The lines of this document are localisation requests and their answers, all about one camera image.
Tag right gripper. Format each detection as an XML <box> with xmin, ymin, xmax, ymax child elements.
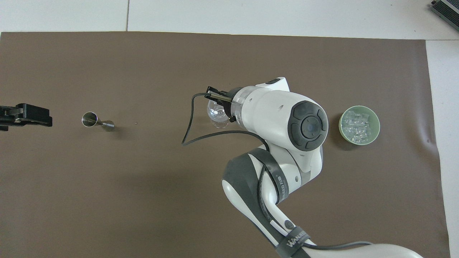
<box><xmin>219</xmin><ymin>87</ymin><xmax>243</xmax><ymax>123</ymax></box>

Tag clear ice cubes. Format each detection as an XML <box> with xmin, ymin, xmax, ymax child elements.
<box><xmin>341</xmin><ymin>110</ymin><xmax>372</xmax><ymax>141</ymax></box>

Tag clear drinking glass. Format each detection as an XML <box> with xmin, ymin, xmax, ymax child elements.
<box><xmin>207</xmin><ymin>99</ymin><xmax>233</xmax><ymax>129</ymax></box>

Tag green bowl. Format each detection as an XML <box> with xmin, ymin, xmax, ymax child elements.
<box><xmin>339</xmin><ymin>105</ymin><xmax>380</xmax><ymax>145</ymax></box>

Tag steel jigger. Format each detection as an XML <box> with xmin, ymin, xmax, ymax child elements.
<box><xmin>81</xmin><ymin>112</ymin><xmax>115</xmax><ymax>132</ymax></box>

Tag black cable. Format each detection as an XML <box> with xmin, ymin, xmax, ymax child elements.
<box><xmin>181</xmin><ymin>86</ymin><xmax>271</xmax><ymax>215</ymax></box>

